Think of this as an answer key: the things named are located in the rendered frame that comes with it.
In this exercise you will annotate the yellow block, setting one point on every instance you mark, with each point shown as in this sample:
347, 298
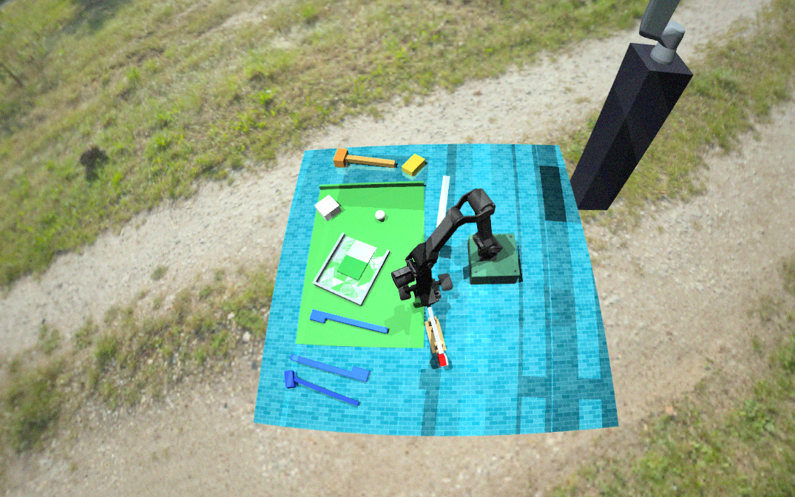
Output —
413, 165

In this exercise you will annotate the orange mallet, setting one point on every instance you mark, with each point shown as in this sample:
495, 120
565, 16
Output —
342, 157

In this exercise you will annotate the green flat mat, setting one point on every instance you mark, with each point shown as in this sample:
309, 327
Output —
400, 231

